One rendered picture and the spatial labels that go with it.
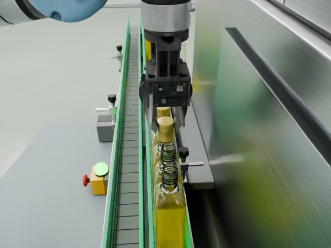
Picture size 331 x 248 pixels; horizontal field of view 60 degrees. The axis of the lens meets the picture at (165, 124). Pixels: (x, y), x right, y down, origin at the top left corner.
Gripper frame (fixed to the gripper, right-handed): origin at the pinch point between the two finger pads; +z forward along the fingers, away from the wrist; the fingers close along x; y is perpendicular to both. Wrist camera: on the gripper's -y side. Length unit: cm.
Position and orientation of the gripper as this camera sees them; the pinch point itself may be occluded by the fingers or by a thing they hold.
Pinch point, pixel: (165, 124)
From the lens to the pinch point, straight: 58.1
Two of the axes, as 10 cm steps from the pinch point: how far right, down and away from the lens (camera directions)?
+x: 10.0, -0.4, 0.6
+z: 0.0, 8.1, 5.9
